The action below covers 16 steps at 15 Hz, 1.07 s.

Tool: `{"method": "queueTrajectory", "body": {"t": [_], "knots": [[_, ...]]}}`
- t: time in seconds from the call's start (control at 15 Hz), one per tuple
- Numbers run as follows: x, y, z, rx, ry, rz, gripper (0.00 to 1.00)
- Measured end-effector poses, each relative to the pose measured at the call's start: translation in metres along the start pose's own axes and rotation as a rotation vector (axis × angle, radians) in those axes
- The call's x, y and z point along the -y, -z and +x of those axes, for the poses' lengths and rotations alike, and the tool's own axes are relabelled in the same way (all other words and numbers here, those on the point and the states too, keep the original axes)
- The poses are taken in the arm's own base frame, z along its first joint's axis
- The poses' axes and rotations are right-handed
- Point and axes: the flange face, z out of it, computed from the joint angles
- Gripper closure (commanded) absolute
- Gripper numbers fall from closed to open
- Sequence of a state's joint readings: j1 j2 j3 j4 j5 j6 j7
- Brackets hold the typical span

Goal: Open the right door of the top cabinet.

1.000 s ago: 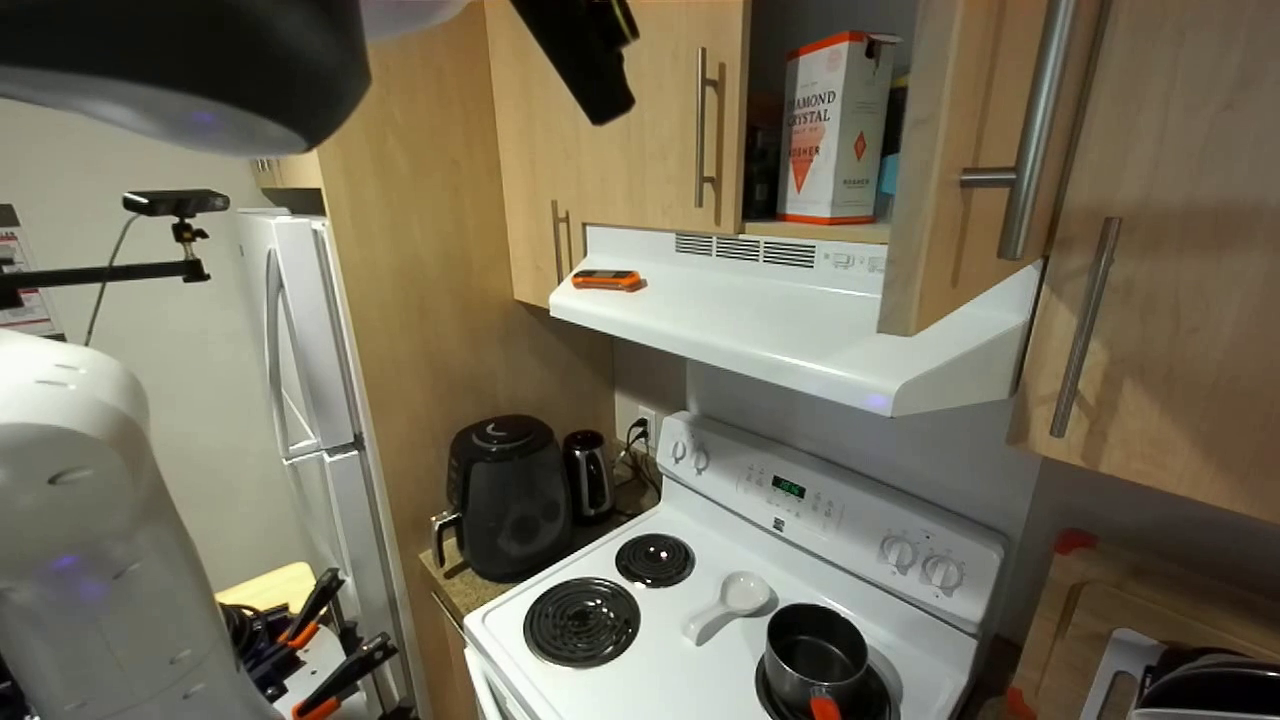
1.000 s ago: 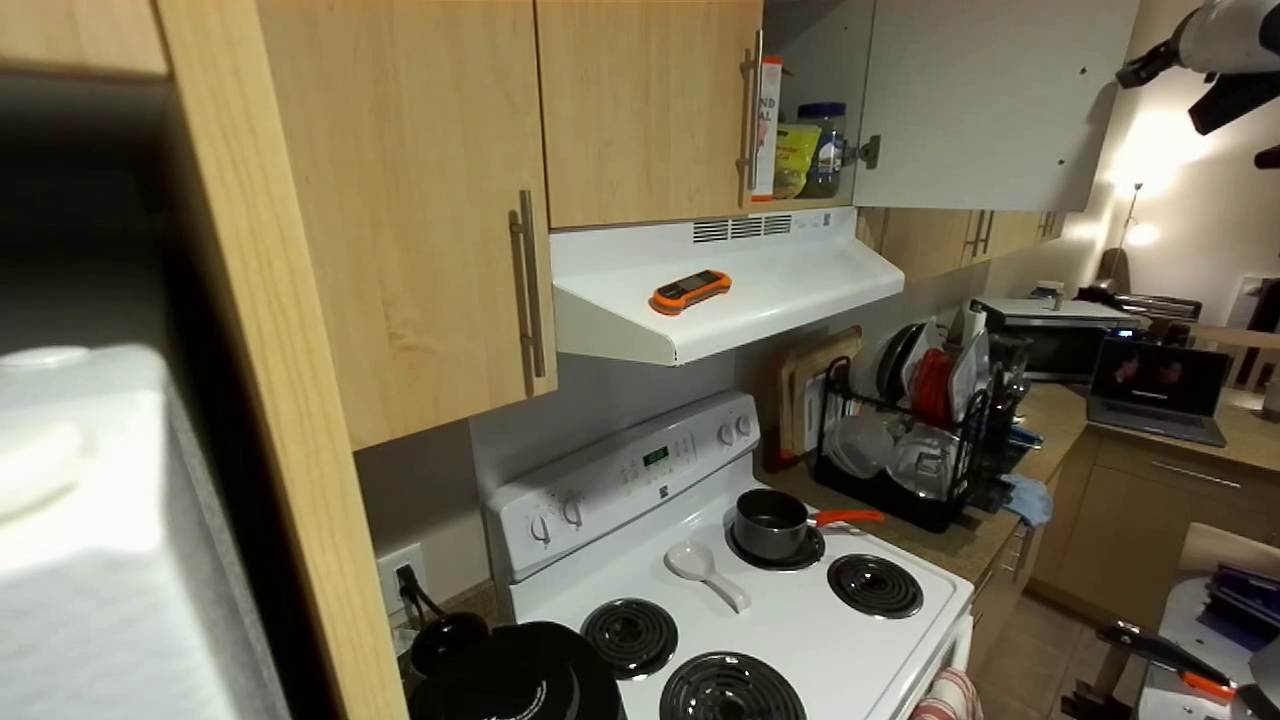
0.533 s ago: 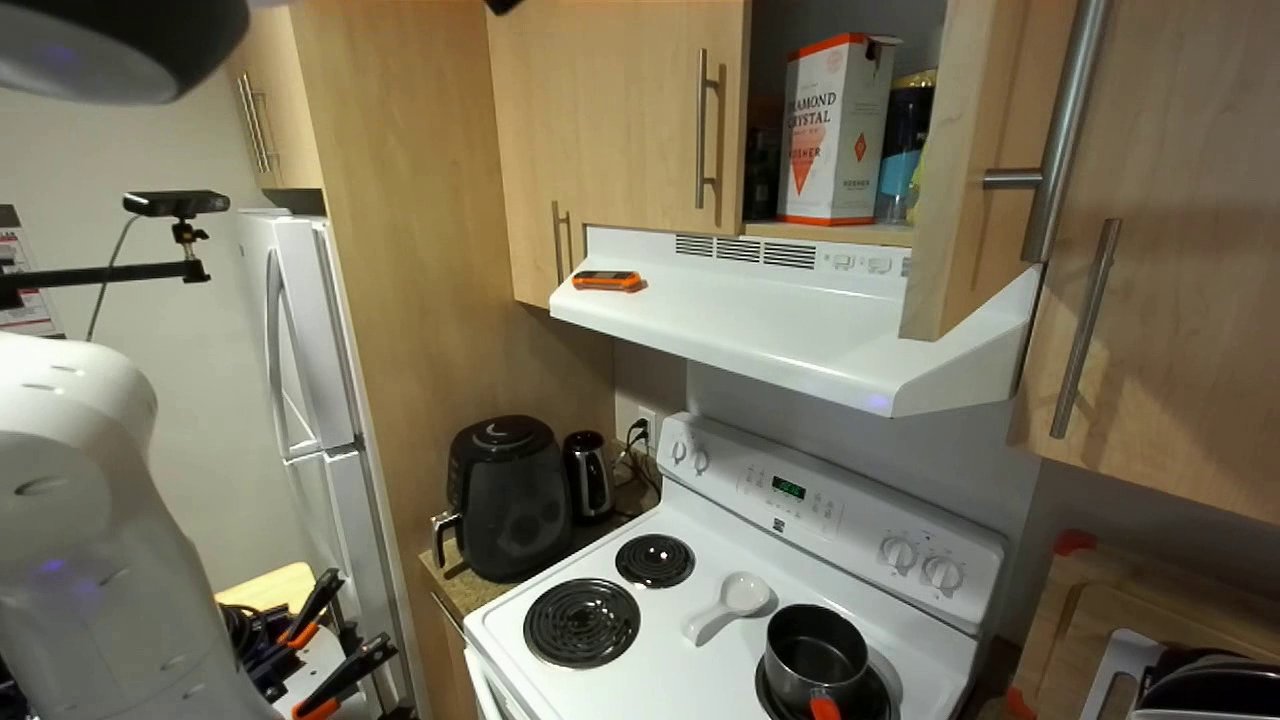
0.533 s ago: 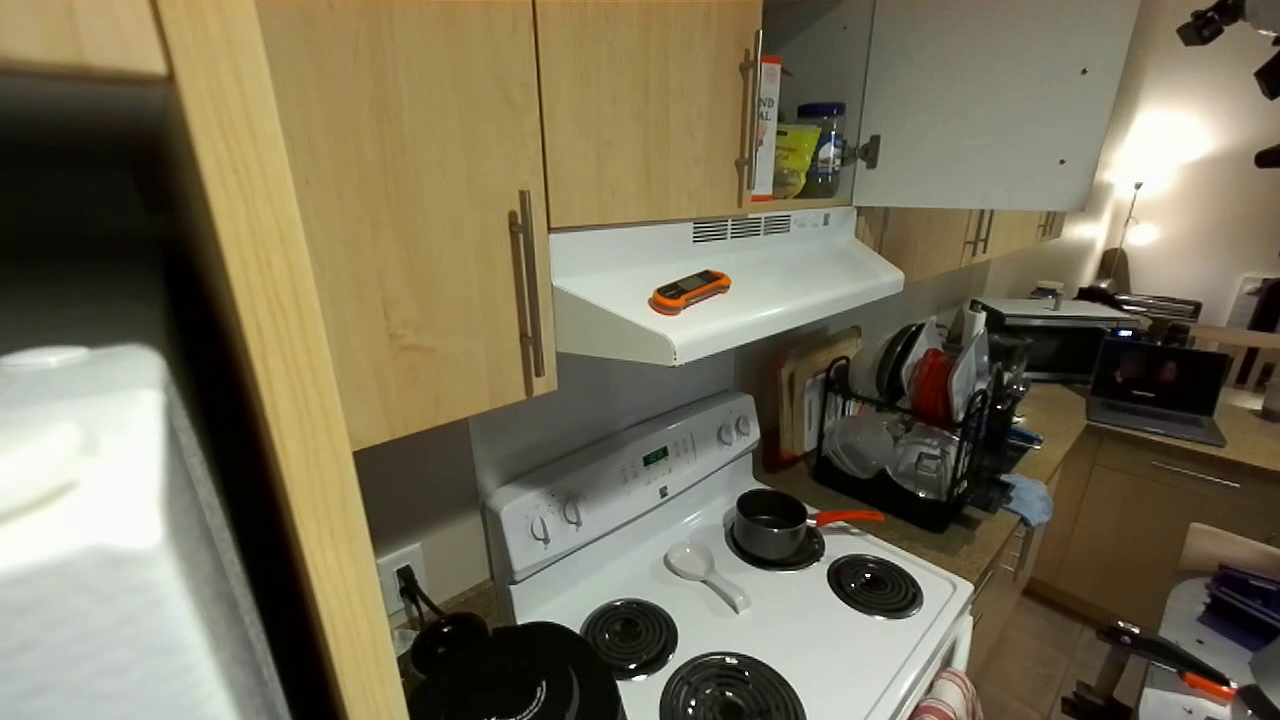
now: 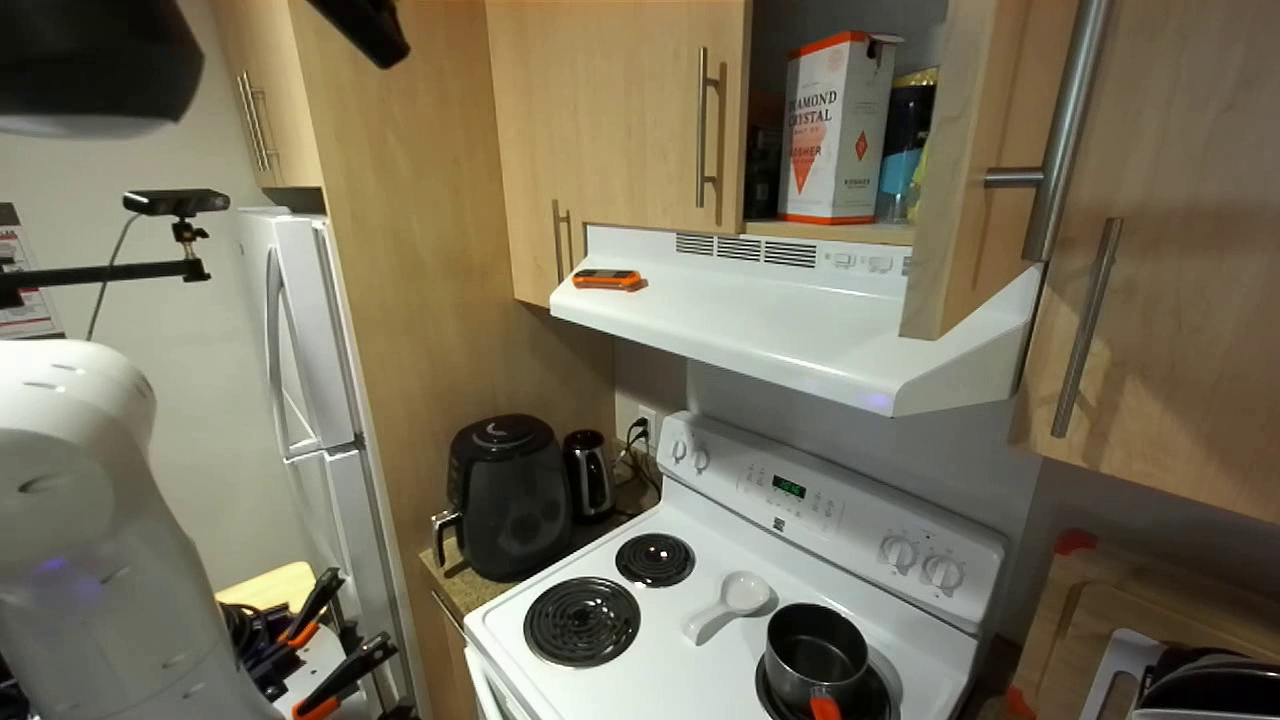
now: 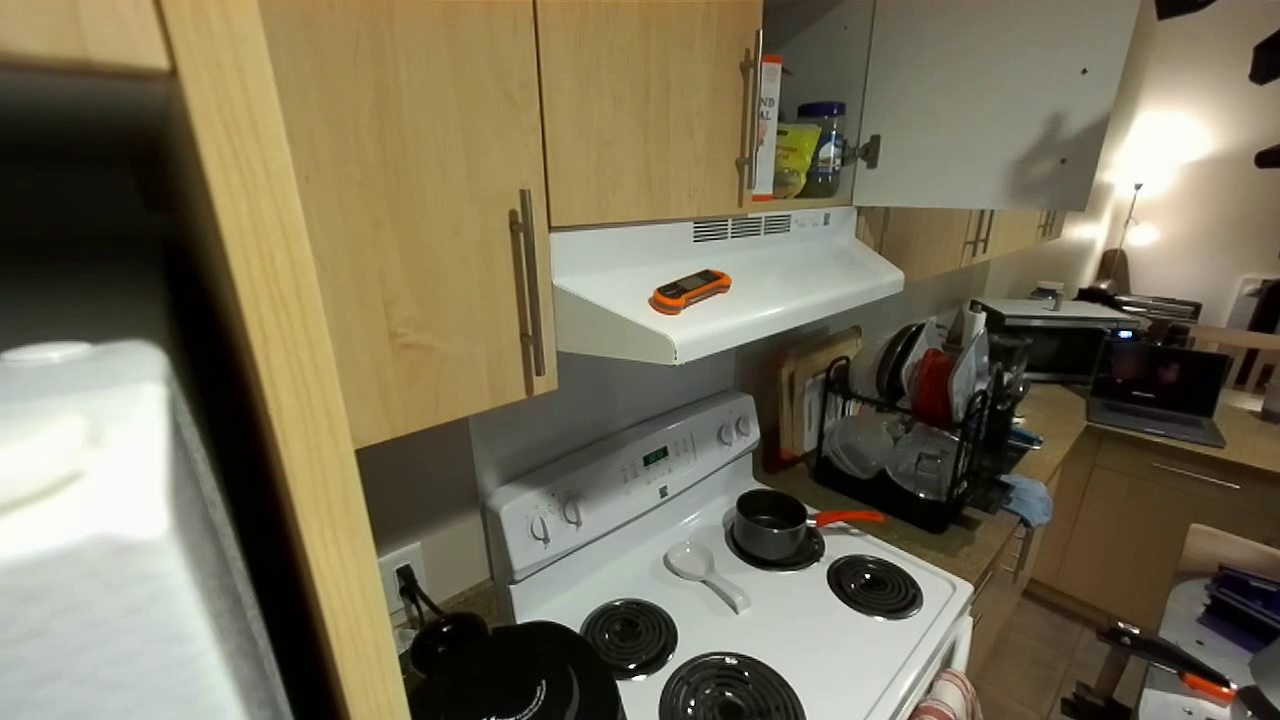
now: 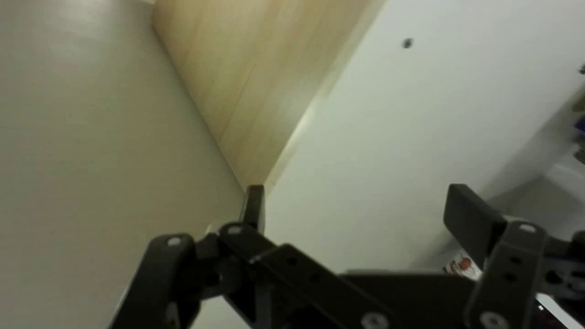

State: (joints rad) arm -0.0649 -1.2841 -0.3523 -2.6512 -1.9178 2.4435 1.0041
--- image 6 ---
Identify yellow green bag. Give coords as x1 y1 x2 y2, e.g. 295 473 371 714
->
774 120 825 202

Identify grey pot orange handle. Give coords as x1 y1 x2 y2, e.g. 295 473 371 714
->
728 483 894 569

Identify white spoon rest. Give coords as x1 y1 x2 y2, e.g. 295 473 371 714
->
660 541 753 616

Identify black kettle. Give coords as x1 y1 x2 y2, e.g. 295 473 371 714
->
399 607 492 675

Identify wooden cutting board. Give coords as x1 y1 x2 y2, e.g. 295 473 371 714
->
776 332 873 473

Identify wooden cabinet door right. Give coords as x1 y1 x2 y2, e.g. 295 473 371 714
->
531 0 774 233

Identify black air fryer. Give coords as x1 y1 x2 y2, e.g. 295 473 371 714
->
399 616 633 720

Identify tall wooden cabinet door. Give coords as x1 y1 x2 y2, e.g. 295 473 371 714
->
857 202 984 282
923 202 992 275
257 0 560 452
982 202 1076 263

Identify red white towel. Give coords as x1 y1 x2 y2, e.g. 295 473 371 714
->
908 668 988 720

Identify orange black handheld device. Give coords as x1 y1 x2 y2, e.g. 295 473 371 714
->
648 263 741 320

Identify white wall outlet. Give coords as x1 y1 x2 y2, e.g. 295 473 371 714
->
377 537 433 630

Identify white red container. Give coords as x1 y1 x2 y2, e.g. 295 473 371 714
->
748 52 788 202

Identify white refrigerator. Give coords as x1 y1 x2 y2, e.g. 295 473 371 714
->
0 334 295 720

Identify black power cord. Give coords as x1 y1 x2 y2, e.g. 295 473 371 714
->
391 560 458 630

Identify red plate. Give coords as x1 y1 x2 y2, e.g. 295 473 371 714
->
908 347 959 431

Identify wooden cabinet door steel handle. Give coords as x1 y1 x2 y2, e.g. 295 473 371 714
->
853 0 1147 214

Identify purple books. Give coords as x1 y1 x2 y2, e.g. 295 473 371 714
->
1192 560 1280 657

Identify wooden cabinet box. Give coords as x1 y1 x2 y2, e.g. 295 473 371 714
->
759 0 881 214

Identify jar with blue lid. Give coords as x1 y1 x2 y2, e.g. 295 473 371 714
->
802 94 853 199

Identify wooden base cabinet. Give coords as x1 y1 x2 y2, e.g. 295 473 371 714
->
966 513 1057 696
1023 429 1280 630

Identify white electric stove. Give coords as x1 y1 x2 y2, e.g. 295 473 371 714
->
479 388 982 720

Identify silver countertop appliance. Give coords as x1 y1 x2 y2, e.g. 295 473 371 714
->
975 291 1153 392

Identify wooden side panel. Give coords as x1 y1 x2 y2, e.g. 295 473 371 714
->
157 0 414 720

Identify black orange clamp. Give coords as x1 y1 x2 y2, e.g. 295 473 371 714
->
1094 616 1254 712

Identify white range hood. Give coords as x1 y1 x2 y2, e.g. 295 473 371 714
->
550 202 911 369

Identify short wooden cabinet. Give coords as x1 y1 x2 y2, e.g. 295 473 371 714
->
0 0 178 70

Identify blue cloth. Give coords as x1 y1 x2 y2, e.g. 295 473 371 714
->
998 473 1057 533

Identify white plate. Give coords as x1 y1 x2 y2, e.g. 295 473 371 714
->
950 305 998 417
853 320 923 402

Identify grey laptop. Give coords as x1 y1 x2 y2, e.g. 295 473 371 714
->
1084 332 1238 452

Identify black dish rack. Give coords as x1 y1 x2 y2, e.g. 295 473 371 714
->
809 347 1039 537

